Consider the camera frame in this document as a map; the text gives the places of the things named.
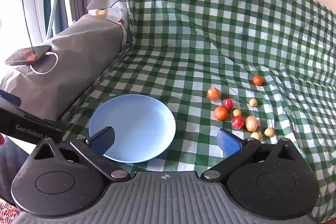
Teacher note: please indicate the small orange mandarin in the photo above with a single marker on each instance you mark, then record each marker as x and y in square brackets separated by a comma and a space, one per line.
[257, 80]

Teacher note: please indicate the red fruit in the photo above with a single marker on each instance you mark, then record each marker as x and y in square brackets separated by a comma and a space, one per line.
[237, 122]
[227, 104]

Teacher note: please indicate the spotted grey pole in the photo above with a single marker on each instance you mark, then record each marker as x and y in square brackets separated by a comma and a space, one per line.
[53, 8]

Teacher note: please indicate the red patterned cloth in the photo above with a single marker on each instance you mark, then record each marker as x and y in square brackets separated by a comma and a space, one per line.
[8, 209]

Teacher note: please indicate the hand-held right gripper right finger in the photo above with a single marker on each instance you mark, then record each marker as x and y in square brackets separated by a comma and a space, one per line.
[229, 141]

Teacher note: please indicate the grey fabric cover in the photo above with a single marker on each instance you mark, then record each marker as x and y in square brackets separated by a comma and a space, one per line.
[86, 56]

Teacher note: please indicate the light blue plate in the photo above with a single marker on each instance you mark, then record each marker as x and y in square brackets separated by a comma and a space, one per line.
[136, 119]

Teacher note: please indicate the plastic-wrapped orange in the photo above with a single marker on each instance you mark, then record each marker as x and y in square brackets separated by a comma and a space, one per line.
[251, 123]
[214, 94]

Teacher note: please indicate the white printed cloth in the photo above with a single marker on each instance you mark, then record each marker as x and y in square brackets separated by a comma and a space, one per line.
[115, 1]

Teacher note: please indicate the green white checkered cloth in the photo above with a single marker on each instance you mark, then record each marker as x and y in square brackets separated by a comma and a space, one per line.
[199, 37]

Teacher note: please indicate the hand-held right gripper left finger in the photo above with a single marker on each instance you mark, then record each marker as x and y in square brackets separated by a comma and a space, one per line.
[103, 139]

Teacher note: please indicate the black smartphone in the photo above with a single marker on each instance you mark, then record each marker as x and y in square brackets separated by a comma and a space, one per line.
[27, 55]

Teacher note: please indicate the bare orange mandarin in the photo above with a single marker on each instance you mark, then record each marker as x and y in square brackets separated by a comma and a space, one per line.
[220, 113]

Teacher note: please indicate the beige longan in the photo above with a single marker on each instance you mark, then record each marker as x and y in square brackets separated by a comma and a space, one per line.
[237, 113]
[253, 102]
[256, 136]
[269, 132]

